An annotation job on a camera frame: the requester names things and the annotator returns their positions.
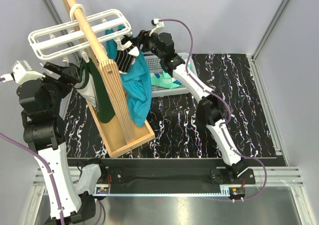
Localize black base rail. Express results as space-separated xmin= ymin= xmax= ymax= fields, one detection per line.
xmin=67 ymin=157 xmax=255 ymax=186

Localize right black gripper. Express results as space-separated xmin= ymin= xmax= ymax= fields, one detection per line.
xmin=127 ymin=29 xmax=163 ymax=61

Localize green white sock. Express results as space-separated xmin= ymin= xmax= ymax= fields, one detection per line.
xmin=68 ymin=59 xmax=115 ymax=123

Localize white plastic clip hanger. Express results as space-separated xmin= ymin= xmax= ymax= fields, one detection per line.
xmin=28 ymin=9 xmax=132 ymax=61

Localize teal cloth garment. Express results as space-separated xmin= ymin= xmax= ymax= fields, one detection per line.
xmin=105 ymin=39 xmax=152 ymax=127

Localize wooden pole stand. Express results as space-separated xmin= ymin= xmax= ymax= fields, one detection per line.
xmin=66 ymin=0 xmax=135 ymax=143

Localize purple cable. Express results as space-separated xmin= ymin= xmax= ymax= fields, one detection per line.
xmin=0 ymin=78 xmax=65 ymax=225
xmin=160 ymin=18 xmax=269 ymax=202

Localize wooden tray base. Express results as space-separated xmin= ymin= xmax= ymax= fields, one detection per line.
xmin=86 ymin=95 xmax=155 ymax=159

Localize mint green sock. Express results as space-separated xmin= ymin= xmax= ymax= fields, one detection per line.
xmin=150 ymin=72 xmax=182 ymax=89

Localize grey plastic basket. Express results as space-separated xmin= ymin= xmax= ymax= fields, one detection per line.
xmin=144 ymin=53 xmax=189 ymax=98

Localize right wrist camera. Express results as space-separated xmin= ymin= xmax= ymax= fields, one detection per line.
xmin=150 ymin=18 xmax=165 ymax=35

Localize black marbled mat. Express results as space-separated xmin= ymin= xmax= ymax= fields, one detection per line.
xmin=63 ymin=53 xmax=287 ymax=159

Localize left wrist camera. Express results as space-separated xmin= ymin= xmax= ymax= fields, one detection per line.
xmin=0 ymin=60 xmax=45 ymax=85

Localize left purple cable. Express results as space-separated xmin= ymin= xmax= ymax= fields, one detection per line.
xmin=0 ymin=78 xmax=65 ymax=225

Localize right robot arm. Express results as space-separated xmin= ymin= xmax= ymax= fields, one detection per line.
xmin=134 ymin=30 xmax=248 ymax=184

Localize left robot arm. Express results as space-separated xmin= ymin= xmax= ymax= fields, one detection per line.
xmin=12 ymin=60 xmax=108 ymax=225

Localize white hanger clip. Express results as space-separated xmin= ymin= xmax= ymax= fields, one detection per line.
xmin=115 ymin=35 xmax=132 ymax=51

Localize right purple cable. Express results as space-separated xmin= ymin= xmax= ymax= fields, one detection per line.
xmin=160 ymin=18 xmax=269 ymax=202

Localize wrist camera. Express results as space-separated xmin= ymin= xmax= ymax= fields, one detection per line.
xmin=0 ymin=60 xmax=45 ymax=85
xmin=150 ymin=18 xmax=165 ymax=35

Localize black white striped sock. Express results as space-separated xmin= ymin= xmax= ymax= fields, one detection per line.
xmin=115 ymin=40 xmax=140 ymax=74

